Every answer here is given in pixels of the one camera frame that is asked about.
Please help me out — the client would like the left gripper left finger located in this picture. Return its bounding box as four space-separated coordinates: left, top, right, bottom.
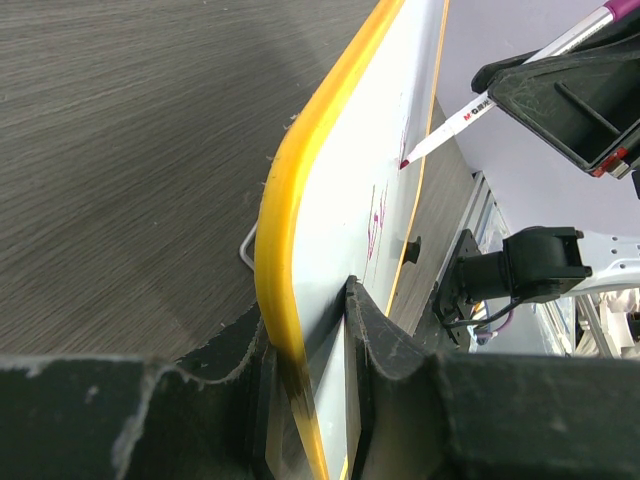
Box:
1 307 273 479

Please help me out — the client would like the metal whiteboard stand wire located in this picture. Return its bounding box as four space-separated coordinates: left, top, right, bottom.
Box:
238 225 261 271

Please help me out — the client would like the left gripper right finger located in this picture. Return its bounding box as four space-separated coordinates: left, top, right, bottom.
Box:
345 277 639 479

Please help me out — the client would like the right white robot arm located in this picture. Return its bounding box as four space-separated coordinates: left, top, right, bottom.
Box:
415 1 639 349

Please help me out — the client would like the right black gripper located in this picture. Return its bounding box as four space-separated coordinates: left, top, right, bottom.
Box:
471 0 639 196

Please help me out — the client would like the orange framed whiteboard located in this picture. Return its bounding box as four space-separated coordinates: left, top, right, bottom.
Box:
254 1 448 479

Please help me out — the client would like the pink whiteboard marker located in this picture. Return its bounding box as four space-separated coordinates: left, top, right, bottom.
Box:
397 0 640 170

